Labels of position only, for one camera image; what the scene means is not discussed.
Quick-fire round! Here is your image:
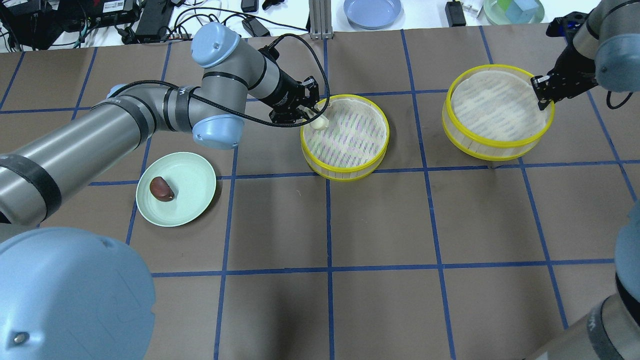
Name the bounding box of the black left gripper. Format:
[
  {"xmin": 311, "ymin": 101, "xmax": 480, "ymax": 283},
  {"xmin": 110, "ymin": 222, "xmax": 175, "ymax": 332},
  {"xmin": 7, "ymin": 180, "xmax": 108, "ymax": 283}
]
[{"xmin": 269, "ymin": 76, "xmax": 320, "ymax": 125}]

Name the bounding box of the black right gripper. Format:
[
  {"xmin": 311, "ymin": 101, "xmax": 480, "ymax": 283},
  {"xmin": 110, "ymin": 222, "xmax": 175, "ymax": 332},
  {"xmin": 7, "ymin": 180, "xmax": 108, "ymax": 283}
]
[{"xmin": 531, "ymin": 17, "xmax": 598, "ymax": 111}]

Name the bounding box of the cream white bun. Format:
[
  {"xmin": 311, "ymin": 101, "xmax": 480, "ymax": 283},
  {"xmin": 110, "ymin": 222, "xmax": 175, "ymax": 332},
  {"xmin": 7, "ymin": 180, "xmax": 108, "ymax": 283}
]
[{"xmin": 306, "ymin": 109, "xmax": 329, "ymax": 132}]

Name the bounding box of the yellow steamer basket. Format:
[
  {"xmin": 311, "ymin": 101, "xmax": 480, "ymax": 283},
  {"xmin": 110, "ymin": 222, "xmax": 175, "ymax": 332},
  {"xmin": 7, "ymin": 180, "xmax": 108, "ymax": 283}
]
[
  {"xmin": 300, "ymin": 95, "xmax": 391, "ymax": 182},
  {"xmin": 441, "ymin": 64, "xmax": 555, "ymax": 162}
]

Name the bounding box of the dark red bun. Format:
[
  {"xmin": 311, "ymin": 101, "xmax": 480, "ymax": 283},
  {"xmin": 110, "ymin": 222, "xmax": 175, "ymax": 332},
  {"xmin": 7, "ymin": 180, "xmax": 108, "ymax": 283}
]
[{"xmin": 148, "ymin": 176, "xmax": 176, "ymax": 203}]

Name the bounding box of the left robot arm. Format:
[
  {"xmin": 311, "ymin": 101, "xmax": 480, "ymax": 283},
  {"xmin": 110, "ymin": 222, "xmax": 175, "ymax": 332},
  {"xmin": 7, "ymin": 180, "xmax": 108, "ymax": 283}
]
[{"xmin": 1, "ymin": 22, "xmax": 325, "ymax": 360}]

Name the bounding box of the blue foam block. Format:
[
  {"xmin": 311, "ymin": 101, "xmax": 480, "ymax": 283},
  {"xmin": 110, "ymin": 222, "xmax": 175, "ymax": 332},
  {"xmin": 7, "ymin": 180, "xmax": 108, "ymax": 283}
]
[{"xmin": 504, "ymin": 0, "xmax": 540, "ymax": 24}]

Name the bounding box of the black power adapter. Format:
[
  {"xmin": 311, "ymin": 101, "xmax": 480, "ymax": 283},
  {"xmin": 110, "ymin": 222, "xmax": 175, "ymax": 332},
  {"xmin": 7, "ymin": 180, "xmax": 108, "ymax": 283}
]
[{"xmin": 241, "ymin": 17, "xmax": 271, "ymax": 38}]

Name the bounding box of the green bowl with blocks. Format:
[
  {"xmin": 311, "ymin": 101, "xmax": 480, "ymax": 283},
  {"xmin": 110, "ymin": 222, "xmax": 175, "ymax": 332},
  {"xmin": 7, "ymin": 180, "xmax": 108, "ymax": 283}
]
[{"xmin": 483, "ymin": 0, "xmax": 546, "ymax": 25}]

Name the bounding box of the blue plate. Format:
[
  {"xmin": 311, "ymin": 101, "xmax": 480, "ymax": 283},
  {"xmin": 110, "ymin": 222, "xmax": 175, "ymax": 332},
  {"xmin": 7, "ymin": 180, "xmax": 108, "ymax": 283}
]
[{"xmin": 342, "ymin": 0, "xmax": 403, "ymax": 30}]

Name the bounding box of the black power brick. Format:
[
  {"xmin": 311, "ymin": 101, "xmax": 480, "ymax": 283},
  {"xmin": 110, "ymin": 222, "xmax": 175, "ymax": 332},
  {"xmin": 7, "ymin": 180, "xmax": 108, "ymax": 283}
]
[{"xmin": 445, "ymin": 0, "xmax": 467, "ymax": 28}]

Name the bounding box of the light green plate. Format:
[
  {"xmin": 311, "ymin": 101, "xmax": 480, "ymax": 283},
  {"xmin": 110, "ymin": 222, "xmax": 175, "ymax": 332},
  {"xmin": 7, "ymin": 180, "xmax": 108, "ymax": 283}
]
[{"xmin": 135, "ymin": 152, "xmax": 217, "ymax": 228}]

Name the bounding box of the aluminium frame post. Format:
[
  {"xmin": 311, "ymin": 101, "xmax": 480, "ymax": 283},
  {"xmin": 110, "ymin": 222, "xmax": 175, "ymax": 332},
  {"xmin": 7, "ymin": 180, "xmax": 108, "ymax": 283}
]
[{"xmin": 308, "ymin": 0, "xmax": 334, "ymax": 40}]

